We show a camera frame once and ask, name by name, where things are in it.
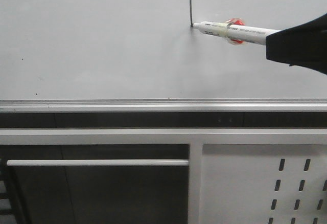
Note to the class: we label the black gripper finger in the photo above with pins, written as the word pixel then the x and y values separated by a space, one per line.
pixel 303 45

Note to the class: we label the white black-tip whiteboard marker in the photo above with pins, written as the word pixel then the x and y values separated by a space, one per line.
pixel 235 34

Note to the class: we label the red round magnet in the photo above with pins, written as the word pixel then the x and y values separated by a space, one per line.
pixel 235 21

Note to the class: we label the white metal whiteboard stand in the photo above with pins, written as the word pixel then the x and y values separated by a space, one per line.
pixel 196 138

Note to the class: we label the white perforated pegboard panel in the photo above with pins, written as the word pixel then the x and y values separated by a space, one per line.
pixel 263 184

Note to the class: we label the white whiteboard with aluminium frame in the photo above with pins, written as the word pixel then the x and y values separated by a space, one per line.
pixel 143 55

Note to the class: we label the white horizontal rail bar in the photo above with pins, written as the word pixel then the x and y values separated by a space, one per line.
pixel 124 162

